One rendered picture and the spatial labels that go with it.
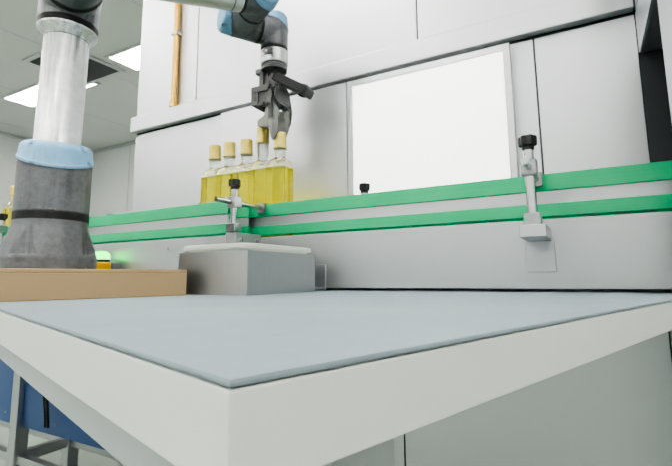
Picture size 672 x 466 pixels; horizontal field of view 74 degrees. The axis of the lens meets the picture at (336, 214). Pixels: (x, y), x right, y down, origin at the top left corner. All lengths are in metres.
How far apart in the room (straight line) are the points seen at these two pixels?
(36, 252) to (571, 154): 1.05
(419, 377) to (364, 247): 0.78
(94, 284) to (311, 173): 0.69
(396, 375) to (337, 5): 1.35
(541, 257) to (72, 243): 0.81
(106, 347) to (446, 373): 0.17
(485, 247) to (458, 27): 0.62
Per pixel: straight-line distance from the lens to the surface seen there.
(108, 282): 0.81
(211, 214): 1.14
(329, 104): 1.32
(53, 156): 0.90
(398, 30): 1.34
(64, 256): 0.86
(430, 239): 0.93
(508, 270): 0.89
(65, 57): 1.13
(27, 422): 1.79
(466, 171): 1.12
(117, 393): 0.24
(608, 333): 0.44
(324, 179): 1.26
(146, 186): 1.82
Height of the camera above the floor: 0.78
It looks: 8 degrees up
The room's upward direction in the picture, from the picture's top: 1 degrees counter-clockwise
